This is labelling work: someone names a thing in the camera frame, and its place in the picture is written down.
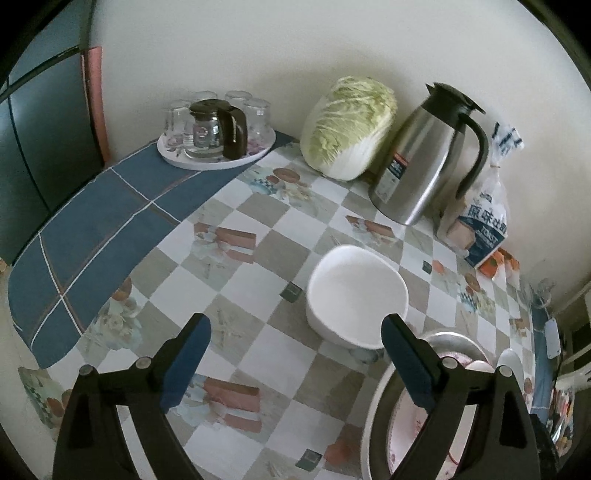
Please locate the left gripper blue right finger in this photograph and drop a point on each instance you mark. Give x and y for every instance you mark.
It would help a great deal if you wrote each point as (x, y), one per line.
(414, 359)

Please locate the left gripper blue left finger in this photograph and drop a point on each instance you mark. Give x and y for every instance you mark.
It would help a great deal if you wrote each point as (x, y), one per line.
(180, 358)

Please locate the round floral rim plate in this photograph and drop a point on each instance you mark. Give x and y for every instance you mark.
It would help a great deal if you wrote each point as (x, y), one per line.
(405, 425)

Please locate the stainless steel round tray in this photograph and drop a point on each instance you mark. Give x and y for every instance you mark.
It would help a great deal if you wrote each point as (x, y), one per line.
(451, 343)

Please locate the large white ceramic bowl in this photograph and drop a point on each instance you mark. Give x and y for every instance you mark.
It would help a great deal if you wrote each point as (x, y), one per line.
(511, 360)

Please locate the small white square bowl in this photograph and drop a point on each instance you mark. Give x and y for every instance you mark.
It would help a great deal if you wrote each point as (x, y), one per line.
(349, 294)

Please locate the strawberry pattern red-rim bowl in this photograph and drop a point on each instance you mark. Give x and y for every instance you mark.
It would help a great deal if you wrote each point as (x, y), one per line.
(479, 368)

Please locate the checkered blue-edged tablecloth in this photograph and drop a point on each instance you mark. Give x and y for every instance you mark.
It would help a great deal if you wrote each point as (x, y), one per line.
(128, 260)

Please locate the orange snack packet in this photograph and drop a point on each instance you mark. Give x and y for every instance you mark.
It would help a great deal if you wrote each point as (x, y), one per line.
(512, 266)
(490, 267)

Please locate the white power adapter box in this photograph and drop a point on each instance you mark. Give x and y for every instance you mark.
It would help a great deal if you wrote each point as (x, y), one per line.
(552, 338)

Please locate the clear glass mug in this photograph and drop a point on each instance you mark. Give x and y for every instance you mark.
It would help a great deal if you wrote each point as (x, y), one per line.
(542, 293)

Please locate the colourful clutter pile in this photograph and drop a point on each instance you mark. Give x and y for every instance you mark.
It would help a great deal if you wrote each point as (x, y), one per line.
(560, 423)

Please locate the white lattice chair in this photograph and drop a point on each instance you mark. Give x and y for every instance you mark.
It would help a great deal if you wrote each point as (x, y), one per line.
(574, 374)

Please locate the toast bread bag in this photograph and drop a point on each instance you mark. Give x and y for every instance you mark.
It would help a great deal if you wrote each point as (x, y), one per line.
(476, 225)

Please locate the stainless steel thermos jug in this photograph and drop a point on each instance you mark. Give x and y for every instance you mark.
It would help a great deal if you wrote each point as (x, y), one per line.
(424, 155)

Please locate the white tray with glasses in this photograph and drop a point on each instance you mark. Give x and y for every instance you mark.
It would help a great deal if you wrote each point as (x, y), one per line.
(260, 135)

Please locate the napa cabbage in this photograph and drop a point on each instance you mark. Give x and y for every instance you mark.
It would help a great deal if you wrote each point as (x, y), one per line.
(348, 127)

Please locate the glass coffee pot black handle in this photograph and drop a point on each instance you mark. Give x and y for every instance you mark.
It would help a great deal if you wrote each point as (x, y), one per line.
(215, 128)

